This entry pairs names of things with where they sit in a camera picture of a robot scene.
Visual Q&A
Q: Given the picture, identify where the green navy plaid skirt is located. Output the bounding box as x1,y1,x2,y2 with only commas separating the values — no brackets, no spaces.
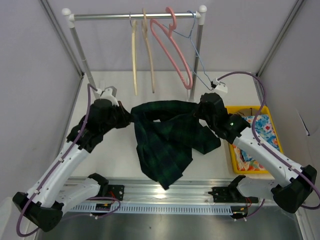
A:
130,100,221,190

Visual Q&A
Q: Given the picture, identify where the cream plastic hanger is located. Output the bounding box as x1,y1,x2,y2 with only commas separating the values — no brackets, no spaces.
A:
129,14,138,96

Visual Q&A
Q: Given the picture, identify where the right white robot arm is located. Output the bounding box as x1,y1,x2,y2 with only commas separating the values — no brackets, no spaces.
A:
195,93,320,214

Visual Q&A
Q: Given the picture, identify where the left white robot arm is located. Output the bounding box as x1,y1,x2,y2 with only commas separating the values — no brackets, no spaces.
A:
12,98,131,232

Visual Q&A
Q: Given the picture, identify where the tan wooden hanger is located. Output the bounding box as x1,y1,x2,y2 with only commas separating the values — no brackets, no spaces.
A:
141,8,155,94

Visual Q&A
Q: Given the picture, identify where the pink plastic hanger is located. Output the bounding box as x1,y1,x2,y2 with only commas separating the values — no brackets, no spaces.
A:
149,6,193,90

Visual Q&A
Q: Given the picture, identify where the brown cloth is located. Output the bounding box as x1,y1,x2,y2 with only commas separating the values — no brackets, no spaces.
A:
235,107,261,117

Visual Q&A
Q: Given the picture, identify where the blue floral cloth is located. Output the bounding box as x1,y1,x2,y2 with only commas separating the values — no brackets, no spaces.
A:
229,114,282,174

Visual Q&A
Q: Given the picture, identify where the yellow plastic bin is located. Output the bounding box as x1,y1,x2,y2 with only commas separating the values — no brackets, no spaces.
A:
224,105,285,175

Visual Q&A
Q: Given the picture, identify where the silver clothes rack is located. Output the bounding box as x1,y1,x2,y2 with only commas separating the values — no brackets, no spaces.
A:
62,5,208,101

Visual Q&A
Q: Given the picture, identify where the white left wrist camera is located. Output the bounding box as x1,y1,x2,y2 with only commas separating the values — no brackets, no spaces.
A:
96,86,119,107

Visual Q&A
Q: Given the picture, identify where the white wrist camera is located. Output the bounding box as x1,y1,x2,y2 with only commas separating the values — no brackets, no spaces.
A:
96,86,119,107
210,78,228,97

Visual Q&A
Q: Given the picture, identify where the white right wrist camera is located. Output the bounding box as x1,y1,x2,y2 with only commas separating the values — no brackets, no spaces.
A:
210,78,228,97

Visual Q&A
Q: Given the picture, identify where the blue wire hanger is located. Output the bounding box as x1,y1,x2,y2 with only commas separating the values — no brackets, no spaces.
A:
173,10,214,91

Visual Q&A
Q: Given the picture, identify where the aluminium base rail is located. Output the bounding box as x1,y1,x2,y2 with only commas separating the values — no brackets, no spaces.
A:
33,177,305,203

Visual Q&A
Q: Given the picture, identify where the slotted grey cable duct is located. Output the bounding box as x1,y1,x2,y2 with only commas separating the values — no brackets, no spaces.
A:
70,202,233,216

